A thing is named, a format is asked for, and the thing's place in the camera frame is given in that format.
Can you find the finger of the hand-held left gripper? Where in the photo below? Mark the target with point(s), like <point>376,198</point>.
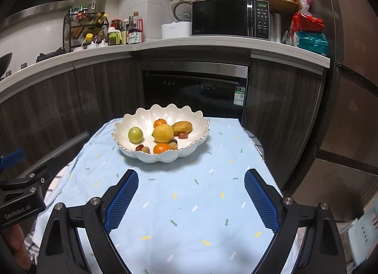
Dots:
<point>10,157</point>
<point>29,184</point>

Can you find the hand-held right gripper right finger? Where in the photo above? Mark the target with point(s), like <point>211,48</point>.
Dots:
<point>261,200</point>

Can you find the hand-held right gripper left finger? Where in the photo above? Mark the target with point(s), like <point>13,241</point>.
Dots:
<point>124,197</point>

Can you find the brown longan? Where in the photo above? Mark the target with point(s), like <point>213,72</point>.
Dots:
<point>173,145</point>
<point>145,150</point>

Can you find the dark red jujube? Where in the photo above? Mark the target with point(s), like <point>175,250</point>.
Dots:
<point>182,135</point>
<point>139,147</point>

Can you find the orange mandarin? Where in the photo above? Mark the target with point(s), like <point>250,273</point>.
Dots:
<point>159,122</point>
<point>161,148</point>

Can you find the green apple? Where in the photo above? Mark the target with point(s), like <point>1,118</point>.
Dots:
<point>135,134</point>

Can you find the yellow lemon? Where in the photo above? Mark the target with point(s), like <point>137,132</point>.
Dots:
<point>163,133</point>

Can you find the white scalloped bowl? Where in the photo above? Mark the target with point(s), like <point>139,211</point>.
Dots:
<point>193,141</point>

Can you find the yellow mango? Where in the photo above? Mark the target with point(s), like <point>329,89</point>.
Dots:
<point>182,128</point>

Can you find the person's left hand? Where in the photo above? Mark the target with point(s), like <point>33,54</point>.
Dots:
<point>19,246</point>

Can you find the dark wood cabinet door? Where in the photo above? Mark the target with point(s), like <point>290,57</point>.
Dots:
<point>282,120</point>
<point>35,114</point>
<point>107,91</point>

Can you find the checkered cloth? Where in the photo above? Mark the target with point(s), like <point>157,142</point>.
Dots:
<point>255,144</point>

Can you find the light blue patterned tablecloth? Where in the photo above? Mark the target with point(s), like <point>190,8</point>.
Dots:
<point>192,203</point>

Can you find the black wok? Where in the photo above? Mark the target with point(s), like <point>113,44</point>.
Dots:
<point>5,65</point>

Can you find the green white sticker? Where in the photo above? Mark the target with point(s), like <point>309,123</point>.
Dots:
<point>240,95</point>

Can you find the black stove grate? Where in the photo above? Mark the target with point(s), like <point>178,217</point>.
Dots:
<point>50,56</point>

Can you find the white plastic stool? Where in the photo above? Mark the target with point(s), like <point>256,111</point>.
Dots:
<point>363,238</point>

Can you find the black built-in dishwasher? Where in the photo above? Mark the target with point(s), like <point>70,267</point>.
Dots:
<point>192,91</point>

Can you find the white condiment jars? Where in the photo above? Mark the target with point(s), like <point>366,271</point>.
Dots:
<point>94,45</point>

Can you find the steel refrigerator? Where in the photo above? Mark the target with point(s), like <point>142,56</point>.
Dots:
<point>351,91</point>

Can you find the yellow capped bottle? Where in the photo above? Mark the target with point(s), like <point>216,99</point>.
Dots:
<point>89,39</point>

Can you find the green oil bottle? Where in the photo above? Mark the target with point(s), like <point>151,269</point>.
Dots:
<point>114,38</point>

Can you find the large soy sauce bottle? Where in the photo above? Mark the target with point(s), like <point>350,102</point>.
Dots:
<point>134,36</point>

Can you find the teal bag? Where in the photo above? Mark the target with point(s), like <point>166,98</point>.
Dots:
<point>313,44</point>

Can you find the red sauce jar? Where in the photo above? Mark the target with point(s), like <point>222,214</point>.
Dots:
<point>115,24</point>

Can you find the white square appliance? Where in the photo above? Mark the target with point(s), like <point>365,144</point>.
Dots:
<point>176,30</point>

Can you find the red bag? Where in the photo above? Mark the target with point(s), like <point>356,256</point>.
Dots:
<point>307,22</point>

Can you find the black microwave oven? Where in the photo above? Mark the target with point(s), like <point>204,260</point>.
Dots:
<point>221,18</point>

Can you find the white rice cooker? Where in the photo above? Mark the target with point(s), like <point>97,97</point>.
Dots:
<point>180,9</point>

